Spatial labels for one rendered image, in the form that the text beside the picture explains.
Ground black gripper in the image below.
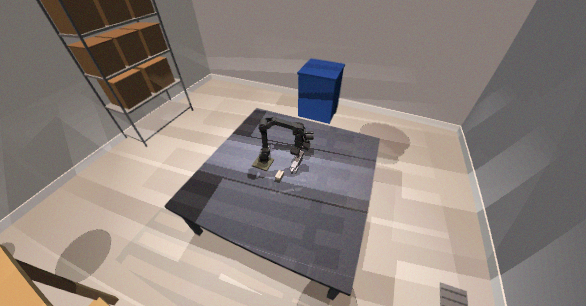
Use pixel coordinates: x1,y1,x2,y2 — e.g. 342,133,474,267
290,137,306,156

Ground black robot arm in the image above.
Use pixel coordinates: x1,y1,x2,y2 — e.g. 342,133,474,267
258,117,314,164

